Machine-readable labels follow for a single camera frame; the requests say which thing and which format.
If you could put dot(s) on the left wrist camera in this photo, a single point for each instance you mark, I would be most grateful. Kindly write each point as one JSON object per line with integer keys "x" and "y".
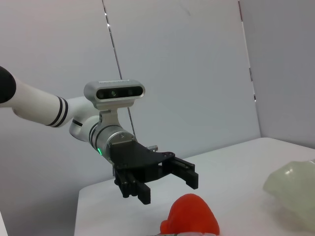
{"x": 113, "y": 93}

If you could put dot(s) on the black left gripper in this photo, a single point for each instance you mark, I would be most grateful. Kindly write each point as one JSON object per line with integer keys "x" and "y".
{"x": 137, "y": 157}

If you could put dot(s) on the translucent wavy fruit plate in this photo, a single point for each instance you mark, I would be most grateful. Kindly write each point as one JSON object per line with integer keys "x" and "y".
{"x": 292, "y": 186}

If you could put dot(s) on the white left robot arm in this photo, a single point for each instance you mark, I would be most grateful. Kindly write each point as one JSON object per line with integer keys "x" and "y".
{"x": 37, "y": 105}

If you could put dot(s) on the red-orange toy orange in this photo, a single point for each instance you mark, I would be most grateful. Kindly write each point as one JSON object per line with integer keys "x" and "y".
{"x": 192, "y": 214}

